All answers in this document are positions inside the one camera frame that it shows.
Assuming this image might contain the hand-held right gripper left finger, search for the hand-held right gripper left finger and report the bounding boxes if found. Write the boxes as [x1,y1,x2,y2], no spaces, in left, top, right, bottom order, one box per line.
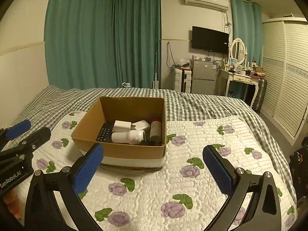
[24,142,105,231]

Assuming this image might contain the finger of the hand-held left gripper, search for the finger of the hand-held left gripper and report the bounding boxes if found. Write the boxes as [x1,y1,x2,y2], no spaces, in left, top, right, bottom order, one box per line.
[0,127,52,160]
[0,120,32,141]

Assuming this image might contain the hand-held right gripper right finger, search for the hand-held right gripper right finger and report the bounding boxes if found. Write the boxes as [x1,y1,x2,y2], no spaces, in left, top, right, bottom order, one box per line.
[203,145,285,231]

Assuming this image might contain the black remote control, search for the black remote control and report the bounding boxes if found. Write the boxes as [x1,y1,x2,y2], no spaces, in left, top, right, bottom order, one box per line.
[96,123,115,142]

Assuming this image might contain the brown cardboard box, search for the brown cardboard box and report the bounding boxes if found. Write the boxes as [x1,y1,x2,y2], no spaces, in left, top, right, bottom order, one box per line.
[71,96,167,168]

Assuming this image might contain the white tumbler bottle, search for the white tumbler bottle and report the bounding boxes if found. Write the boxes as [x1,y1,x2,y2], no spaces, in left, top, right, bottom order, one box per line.
[111,129,146,145]

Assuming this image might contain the white square charger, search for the white square charger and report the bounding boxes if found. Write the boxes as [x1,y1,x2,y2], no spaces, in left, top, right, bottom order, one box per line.
[114,120,132,133]

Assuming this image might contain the white rectangular power adapter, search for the white rectangular power adapter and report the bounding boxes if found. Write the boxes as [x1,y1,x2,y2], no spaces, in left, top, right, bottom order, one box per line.
[131,120,151,132]

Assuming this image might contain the red capped white bottle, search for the red capped white bottle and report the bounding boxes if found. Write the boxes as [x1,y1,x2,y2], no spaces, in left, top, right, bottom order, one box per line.
[150,118,162,142]

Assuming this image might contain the person's left hand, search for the person's left hand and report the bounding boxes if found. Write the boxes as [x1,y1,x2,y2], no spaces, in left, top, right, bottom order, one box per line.
[3,188,23,219]

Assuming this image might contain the white floral quilt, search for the white floral quilt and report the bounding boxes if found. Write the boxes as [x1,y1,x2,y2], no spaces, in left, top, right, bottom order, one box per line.
[14,111,297,231]

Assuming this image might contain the grey checked bed sheet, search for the grey checked bed sheet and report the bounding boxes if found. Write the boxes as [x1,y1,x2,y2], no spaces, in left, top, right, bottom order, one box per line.
[5,85,298,203]

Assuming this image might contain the dark printed clothing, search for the dark printed clothing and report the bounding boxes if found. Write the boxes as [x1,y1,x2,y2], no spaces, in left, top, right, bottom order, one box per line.
[289,141,308,191]

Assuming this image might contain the dark suitcase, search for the dark suitcase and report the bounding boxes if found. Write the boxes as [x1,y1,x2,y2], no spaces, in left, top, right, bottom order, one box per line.
[253,78,268,112]

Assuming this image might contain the silver small fridge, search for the silver small fridge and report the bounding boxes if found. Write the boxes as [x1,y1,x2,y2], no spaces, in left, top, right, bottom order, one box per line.
[190,59,218,94]

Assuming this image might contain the white dressing table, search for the white dressing table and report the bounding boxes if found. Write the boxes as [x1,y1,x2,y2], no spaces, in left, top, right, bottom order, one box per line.
[218,66,260,109]

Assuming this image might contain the white suitcase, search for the white suitcase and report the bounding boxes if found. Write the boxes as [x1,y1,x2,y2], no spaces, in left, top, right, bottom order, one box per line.
[174,68,192,93]

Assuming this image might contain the clear plastic bag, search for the clear plastic bag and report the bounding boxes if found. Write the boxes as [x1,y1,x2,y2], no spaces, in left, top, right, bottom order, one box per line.
[177,58,192,68]

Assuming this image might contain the white louvred wardrobe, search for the white louvred wardrobe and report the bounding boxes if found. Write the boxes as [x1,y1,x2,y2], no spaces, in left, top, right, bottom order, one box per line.
[260,17,308,139]

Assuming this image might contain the white oval mirror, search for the white oval mirror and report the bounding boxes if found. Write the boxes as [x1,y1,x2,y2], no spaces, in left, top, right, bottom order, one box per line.
[230,38,248,65]

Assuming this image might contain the white mop pole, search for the white mop pole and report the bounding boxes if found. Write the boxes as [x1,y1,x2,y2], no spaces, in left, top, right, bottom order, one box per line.
[151,38,160,89]

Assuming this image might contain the narrow teal curtain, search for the narrow teal curtain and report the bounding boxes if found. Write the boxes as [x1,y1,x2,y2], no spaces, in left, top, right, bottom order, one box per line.
[230,0,264,67]

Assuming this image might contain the white air conditioner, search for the white air conditioner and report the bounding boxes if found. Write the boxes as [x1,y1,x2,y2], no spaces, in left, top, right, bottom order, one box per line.
[183,0,229,12]

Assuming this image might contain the hanging cables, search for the hanging cables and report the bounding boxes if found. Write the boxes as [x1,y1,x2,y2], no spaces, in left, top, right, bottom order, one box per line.
[166,42,177,71]

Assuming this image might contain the black wall television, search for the black wall television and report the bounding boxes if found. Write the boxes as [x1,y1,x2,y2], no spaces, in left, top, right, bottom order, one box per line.
[192,26,229,54]

